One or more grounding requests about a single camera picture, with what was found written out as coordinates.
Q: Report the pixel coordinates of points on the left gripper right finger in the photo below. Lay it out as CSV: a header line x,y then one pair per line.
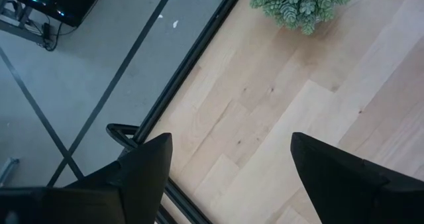
x,y
331,177

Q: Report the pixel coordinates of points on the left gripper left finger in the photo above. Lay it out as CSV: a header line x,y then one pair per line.
x,y
145,184

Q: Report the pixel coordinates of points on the grey metal foot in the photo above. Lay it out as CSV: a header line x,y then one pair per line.
x,y
8,171

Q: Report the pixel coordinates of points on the large white paper scrap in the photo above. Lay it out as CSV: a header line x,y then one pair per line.
x,y
175,24

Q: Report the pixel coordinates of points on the green plant in white pot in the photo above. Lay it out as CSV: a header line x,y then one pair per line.
x,y
298,5

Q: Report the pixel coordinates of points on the black device with blue lights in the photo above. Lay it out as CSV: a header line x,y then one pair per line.
x,y
59,2

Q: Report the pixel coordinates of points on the grey metal stand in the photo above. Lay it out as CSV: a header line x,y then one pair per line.
x,y
13,23

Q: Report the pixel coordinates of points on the black aluminium table frame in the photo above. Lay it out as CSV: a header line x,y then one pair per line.
x,y
189,68

